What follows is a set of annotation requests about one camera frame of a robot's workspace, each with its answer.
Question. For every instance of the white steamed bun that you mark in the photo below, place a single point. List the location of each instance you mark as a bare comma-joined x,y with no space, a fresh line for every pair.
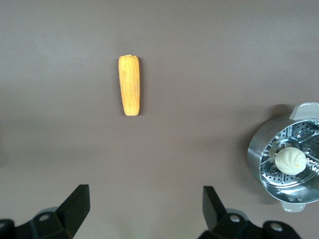
290,160

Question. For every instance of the yellow corn cob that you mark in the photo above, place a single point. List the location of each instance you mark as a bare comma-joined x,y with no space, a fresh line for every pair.
129,85

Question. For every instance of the stainless steel steamer pot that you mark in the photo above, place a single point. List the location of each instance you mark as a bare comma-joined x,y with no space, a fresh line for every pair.
256,149

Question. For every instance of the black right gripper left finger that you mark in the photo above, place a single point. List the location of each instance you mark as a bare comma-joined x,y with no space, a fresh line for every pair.
74,206

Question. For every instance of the brown table cover mat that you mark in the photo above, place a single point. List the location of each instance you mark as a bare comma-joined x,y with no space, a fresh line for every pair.
49,124

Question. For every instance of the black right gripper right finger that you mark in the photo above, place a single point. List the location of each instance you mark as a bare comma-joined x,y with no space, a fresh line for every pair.
214,211

